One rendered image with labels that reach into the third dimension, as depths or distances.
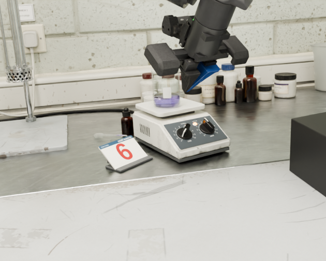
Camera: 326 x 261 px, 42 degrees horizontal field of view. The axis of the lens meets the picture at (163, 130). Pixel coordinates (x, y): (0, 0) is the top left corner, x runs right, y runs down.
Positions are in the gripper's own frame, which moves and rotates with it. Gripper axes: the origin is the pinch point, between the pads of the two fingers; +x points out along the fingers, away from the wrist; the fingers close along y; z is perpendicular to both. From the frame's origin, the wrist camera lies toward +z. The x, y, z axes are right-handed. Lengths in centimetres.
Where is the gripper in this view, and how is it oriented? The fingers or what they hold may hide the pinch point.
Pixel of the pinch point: (190, 76)
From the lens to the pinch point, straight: 77.7
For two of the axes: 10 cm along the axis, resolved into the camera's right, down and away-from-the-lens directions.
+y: -8.6, 1.9, -4.7
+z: -4.4, -7.2, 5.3
